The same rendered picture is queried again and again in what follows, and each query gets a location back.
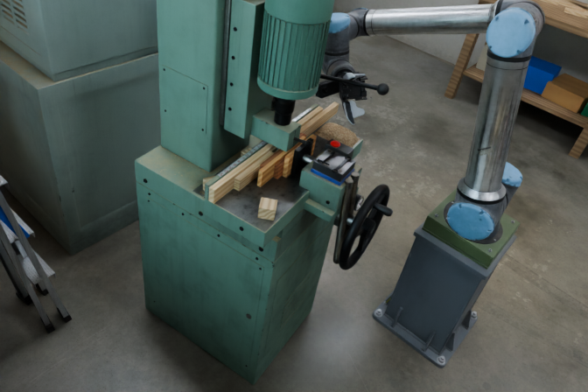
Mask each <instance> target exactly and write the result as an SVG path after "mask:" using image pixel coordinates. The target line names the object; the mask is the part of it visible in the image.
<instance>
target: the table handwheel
mask: <svg viewBox="0 0 588 392"><path fill-rule="evenodd" d="M389 194H390V191H389V187H388V186H387V185H385V184H381V185H378V186H377V187H376V188H375V189H374V190H373V191H372V192H371V193H370V194H369V195H368V196H367V198H366V199H365V201H364V202H363V204H362V205H361V207H360V209H359V211H358V213H357V214H356V215H354V214H352V213H349V212H348V215H347V220H346V224H347V225H349V226H350V228H349V229H348V231H347V233H346V237H345V240H344V241H343V244H342V247H341V250H340V253H339V266H340V267H341V268H342V269H343V270H349V269H351V268H352V267H353V266H354V265H355V264H356V263H357V262H358V260H359V259H360V258H361V256H362V254H363V253H364V251H365V250H366V248H367V247H368V244H369V243H370V242H371V240H372V238H373V236H374V235H375V232H376V230H377V228H378V227H379V225H380V222H381V220H382V217H383V214H382V213H380V212H379V211H377V210H376V209H374V208H372V207H373V205H374V204H375V202H376V203H378V204H381V205H384V206H387V204H388V202H389ZM371 208H372V210H371ZM370 210H371V211H370ZM369 212H370V213H369ZM368 213H369V214H368ZM359 235H360V240H359V244H358V247H357V248H356V249H355V251H354V252H353V253H352V254H351V255H350V252H351V249H352V246H353V244H354V241H355V238H357V237H358V236H359ZM349 255H350V256H349Z"/></svg>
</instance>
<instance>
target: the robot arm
mask: <svg viewBox="0 0 588 392"><path fill-rule="evenodd" d="M544 25H545V14H544V12H543V9H542V7H541V6H540V5H539V4H538V3H536V2H534V1H531V0H498V1H497V2H496V3H492V4H475V5H458V6H440V7H423V8H405V9H388V10H368V9H366V8H357V9H354V10H352V11H350V12H348V13H347V14H346V13H333V14H332V17H331V23H330V28H329V32H328V37H327V42H326V47H325V56H324V60H323V65H322V69H323V71H324V73H325V74H326V75H330V76H334V77H339V78H343V79H348V80H351V81H359V82H364V83H365V80H367V79H368V78H367V76H366V75H365V74H364V73H359V72H355V70H354V68H353V67H352V65H351V64H350V63H349V41H350V40H352V39H355V38H357V37H360V36H374V35H420V34H472V33H486V42H487V45H488V49H487V54H486V56H487V60H486V69H485V73H484V79H483V83H482V89H481V93H480V98H479V106H478V112H477V116H476V122H475V126H474V132H473V136H472V145H471V149H470V155H469V159H468V165H467V169H466V175H465V177H463V178H462V179H461V180H460V181H459V182H458V187H457V191H456V197H455V200H454V203H453V205H452V206H451V207H450V208H449V212H448V214H447V220H448V223H449V225H450V227H451V228H452V230H453V231H454V232H456V233H457V234H458V235H460V236H462V237H464V238H466V239H468V240H474V241H476V240H487V239H491V238H493V237H495V236H496V234H497V232H498V231H499V228H500V220H501V216H502V215H503V213H504V211H505V209H506V208H507V206H508V204H509V202H510V200H511V199H512V198H513V196H514V195H515V192H516V191H517V189H518V187H519V186H520V185H521V182H522V174H521V173H520V172H519V170H518V169H516V168H515V167H514V166H513V165H511V164H510V163H508V162H507V158H508V151H509V147H510V143H511V139H512V135H513V131H514V127H515V120H516V117H517V112H518V108H519V105H520V100H521V97H522V90H523V86H524V82H525V78H526V74H527V71H528V66H529V61H530V60H531V56H532V52H533V49H534V45H535V41H536V37H537V36H538V35H539V34H540V33H541V32H542V30H543V27H544ZM337 93H339V97H340V99H341V101H342V107H343V109H344V112H345V115H346V118H347V119H348V121H349V122H350V123H351V124H354V118H355V117H358V116H362V115H364V114H365V111H364V109H363V108H358V107H357V106H356V103H355V102H354V101H348V100H349V99H355V100H356V101H359V100H367V99H368V98H367V97H366V96H367V91H366V89H365V88H364V87H357V86H353V85H349V84H345V83H340V82H337V81H332V80H325V81H322V82H320V83H319V84H318V92H317V93H316V96H317V97H319V98H321V99H322V98H325V97H327V96H329V95H334V94H337Z"/></svg>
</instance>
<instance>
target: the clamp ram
mask: <svg viewBox="0 0 588 392"><path fill-rule="evenodd" d="M313 140H314V139H312V138H309V139H307V140H306V141H311V147H306V146H305V144H304V143H302V144H301V145H300V146H299V147H297V148H296V149H295V151H294V157H293V162H292V167H291V172H290V173H291V174H293V175H295V174H297V173H298V172H299V171H300V170H301V169H302V168H304V167H305V166H306V165H307V164H309V163H310V162H311V161H314V160H315V159H316V158H315V157H312V156H311V153H312V145H313Z"/></svg>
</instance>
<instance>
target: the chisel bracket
mask: <svg viewBox="0 0 588 392"><path fill-rule="evenodd" d="M274 117H275V112H274V111H271V110H269V109H267V108H264V109H263V110H261V111H260V112H258V113H257V114H255V115H253V118H252V127H251V135H252V136H254V137H257V138H259V139H261V140H263V141H264V142H266V143H268V144H272V145H274V146H276V147H277V148H279V149H281V150H283V151H286V152H287V151H288V150H290V149H291V148H292V147H293V146H295V145H296V144H297V143H298V141H295V140H293V139H294V137H297V138H299V135H300V130H301V124H300V123H298V122H294V121H292V120H291V121H290V124H289V125H286V126H282V125H278V124H276V123H275V122H274Z"/></svg>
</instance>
